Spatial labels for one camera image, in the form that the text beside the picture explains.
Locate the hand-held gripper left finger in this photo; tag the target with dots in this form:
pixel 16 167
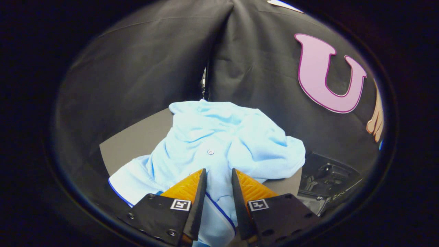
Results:
pixel 197 206

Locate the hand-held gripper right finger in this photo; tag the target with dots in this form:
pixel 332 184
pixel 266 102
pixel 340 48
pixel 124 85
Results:
pixel 240 209

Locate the light blue shirt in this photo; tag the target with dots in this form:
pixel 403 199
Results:
pixel 212 137

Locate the dark cabinet with white door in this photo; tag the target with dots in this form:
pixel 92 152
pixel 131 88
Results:
pixel 137 140

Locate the metal backdrop stand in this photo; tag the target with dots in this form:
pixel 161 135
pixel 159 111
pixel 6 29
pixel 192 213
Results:
pixel 205 82

